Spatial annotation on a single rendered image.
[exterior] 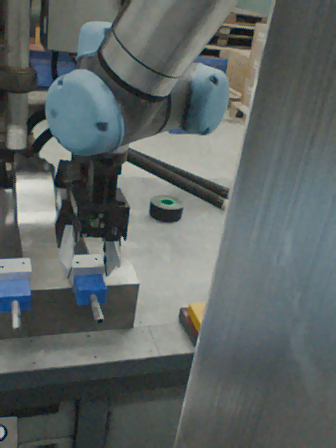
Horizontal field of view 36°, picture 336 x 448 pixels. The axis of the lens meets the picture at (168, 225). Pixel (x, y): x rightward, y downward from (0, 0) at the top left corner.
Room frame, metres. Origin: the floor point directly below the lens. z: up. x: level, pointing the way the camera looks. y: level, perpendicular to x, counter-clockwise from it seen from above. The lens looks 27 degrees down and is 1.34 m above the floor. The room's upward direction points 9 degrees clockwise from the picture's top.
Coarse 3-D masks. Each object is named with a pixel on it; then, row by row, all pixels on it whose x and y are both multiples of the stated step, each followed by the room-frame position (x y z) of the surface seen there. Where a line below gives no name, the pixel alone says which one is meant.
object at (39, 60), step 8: (32, 56) 4.60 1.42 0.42; (40, 56) 4.64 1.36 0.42; (48, 56) 4.67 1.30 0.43; (64, 56) 4.73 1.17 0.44; (32, 64) 4.24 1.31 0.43; (40, 64) 4.26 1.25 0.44; (48, 64) 4.29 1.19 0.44; (64, 64) 4.34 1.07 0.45; (72, 64) 4.37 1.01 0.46; (40, 72) 4.27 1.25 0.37; (48, 72) 4.29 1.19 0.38; (64, 72) 4.35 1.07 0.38; (40, 80) 4.27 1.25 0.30; (48, 80) 4.30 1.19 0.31
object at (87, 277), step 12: (72, 264) 0.65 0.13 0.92; (84, 264) 0.65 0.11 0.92; (96, 264) 0.66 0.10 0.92; (72, 276) 0.64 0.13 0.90; (84, 276) 0.64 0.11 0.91; (96, 276) 0.65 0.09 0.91; (72, 288) 0.64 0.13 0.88; (84, 288) 0.61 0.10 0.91; (96, 288) 0.62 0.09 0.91; (84, 300) 0.61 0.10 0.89; (96, 300) 0.60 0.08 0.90; (96, 312) 0.57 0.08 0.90
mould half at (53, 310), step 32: (32, 192) 0.88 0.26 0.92; (32, 224) 0.81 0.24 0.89; (32, 256) 0.70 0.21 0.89; (32, 288) 0.61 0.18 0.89; (64, 288) 0.63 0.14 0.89; (128, 288) 0.67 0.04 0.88; (0, 320) 0.59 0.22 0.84; (32, 320) 0.61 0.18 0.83; (64, 320) 0.63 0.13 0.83; (128, 320) 0.67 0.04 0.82
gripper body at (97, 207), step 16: (80, 160) 0.61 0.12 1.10; (96, 160) 0.60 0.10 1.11; (112, 160) 0.61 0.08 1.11; (96, 176) 0.61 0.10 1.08; (112, 176) 0.62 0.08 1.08; (80, 192) 0.63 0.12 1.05; (96, 192) 0.61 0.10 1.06; (112, 192) 0.62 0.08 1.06; (80, 208) 0.58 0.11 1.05; (96, 208) 0.59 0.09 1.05; (112, 208) 0.60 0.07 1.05; (128, 208) 0.61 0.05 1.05; (80, 224) 0.60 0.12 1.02; (96, 224) 0.60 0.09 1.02; (112, 224) 0.60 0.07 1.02; (112, 240) 0.60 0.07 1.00
